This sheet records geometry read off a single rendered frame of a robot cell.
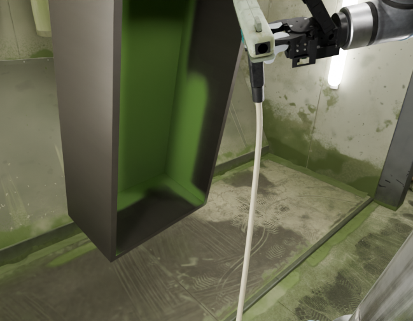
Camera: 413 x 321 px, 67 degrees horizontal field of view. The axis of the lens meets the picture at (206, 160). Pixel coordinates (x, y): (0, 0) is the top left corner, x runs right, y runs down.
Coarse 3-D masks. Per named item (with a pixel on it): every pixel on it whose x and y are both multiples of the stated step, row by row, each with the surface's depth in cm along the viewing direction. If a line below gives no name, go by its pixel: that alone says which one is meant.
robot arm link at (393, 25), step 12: (372, 12) 63; (384, 12) 63; (396, 12) 61; (408, 12) 61; (384, 24) 63; (396, 24) 63; (408, 24) 63; (372, 36) 65; (384, 36) 65; (396, 36) 65; (408, 36) 66
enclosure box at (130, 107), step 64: (64, 0) 90; (128, 0) 116; (192, 0) 133; (64, 64) 102; (128, 64) 130; (192, 64) 145; (64, 128) 118; (128, 128) 147; (192, 128) 158; (128, 192) 166; (192, 192) 174
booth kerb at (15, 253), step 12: (240, 156) 300; (252, 156) 314; (216, 168) 281; (228, 168) 293; (60, 228) 195; (72, 228) 201; (24, 240) 182; (36, 240) 187; (48, 240) 192; (60, 240) 198; (0, 252) 175; (12, 252) 180; (24, 252) 184; (0, 264) 177
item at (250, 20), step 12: (240, 0) 70; (252, 0) 69; (240, 12) 67; (252, 12) 64; (240, 24) 71; (252, 24) 60; (264, 24) 59; (252, 36) 56; (264, 36) 56; (252, 48) 57; (252, 60) 58; (264, 60) 58; (252, 72) 71; (252, 84) 73; (252, 96) 77
